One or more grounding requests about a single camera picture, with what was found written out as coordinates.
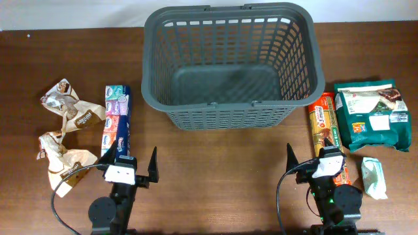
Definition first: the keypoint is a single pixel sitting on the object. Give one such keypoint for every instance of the orange spaghetti packet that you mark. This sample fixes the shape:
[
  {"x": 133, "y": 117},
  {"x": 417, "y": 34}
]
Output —
[{"x": 323, "y": 122}]

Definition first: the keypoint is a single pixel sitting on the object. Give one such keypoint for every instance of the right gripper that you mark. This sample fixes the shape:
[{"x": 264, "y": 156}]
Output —
[{"x": 305, "y": 172}]

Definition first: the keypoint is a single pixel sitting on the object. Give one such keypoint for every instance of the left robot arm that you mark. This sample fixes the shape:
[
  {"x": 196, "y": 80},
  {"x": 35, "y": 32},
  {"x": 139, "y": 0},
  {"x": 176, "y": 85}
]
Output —
[{"x": 110, "y": 214}]

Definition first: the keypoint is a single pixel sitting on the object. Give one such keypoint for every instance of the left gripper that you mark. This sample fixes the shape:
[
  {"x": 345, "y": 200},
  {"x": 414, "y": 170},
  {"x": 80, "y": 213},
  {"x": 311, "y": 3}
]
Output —
[{"x": 144, "y": 181}]

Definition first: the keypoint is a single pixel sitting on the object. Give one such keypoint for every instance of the green food bag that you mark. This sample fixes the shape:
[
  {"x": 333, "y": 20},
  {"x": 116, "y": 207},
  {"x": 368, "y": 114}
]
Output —
[{"x": 372, "y": 113}]

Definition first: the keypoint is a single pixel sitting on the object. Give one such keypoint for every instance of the crumpled brown paper bag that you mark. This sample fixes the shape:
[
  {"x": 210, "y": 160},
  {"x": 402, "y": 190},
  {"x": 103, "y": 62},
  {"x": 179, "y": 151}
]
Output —
[
  {"x": 62, "y": 161},
  {"x": 77, "y": 114}
]

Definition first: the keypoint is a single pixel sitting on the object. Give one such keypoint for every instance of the blue tissue multipack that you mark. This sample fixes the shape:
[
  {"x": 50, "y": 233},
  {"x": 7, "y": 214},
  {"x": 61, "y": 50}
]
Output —
[{"x": 117, "y": 121}]

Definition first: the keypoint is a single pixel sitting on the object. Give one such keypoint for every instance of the grey plastic basket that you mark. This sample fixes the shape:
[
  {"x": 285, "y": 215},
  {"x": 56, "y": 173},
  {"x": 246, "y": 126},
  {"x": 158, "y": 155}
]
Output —
[{"x": 230, "y": 67}]

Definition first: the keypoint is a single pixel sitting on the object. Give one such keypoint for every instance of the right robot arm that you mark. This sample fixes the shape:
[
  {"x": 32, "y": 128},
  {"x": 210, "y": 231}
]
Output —
[{"x": 338, "y": 205}]

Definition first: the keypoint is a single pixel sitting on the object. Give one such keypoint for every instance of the small teal wipes packet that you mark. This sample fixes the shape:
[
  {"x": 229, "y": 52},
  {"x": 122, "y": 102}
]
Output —
[{"x": 373, "y": 178}]

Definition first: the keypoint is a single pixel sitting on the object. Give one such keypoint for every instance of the crumpled brown paper bag lower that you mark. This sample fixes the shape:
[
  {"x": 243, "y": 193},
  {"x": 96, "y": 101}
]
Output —
[{"x": 62, "y": 161}]

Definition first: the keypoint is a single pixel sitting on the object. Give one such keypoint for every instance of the crumpled brown paper bag upper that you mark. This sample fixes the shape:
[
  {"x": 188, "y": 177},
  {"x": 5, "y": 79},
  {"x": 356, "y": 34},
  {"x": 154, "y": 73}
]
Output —
[{"x": 77, "y": 114}]

